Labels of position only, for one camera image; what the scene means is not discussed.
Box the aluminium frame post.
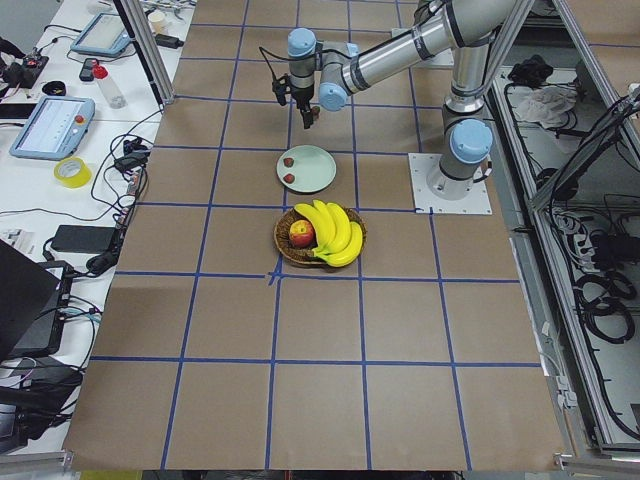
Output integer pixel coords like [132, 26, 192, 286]
[114, 0, 175, 106]

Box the clear bottle red cap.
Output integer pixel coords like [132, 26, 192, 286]
[92, 63, 127, 109]

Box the black laptop computer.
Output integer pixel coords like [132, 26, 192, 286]
[1, 242, 72, 360]

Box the blue teach pendant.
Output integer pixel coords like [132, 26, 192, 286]
[70, 13, 131, 58]
[10, 96, 95, 161]

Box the near blue teach pendant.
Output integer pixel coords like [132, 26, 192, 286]
[10, 96, 95, 161]

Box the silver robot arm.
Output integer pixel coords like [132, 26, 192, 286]
[272, 0, 532, 128]
[439, 36, 493, 181]

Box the red yellow apple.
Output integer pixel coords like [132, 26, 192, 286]
[288, 219, 315, 249]

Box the light green plate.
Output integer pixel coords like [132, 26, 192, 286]
[276, 145, 337, 194]

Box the yellow banana bunch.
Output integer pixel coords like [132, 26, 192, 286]
[294, 200, 365, 268]

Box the far blue teach pendant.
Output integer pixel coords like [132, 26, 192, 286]
[70, 13, 131, 58]

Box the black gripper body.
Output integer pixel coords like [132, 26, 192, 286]
[272, 74, 314, 111]

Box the white crumpled cloth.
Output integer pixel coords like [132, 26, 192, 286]
[514, 86, 578, 129]

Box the brown wicker basket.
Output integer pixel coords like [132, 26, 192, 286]
[274, 207, 367, 267]

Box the yellow tape roll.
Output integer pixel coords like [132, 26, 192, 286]
[53, 157, 92, 189]

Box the black power adapter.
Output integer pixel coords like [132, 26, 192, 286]
[51, 225, 116, 254]

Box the paper cup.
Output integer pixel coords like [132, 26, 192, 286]
[147, 10, 168, 34]

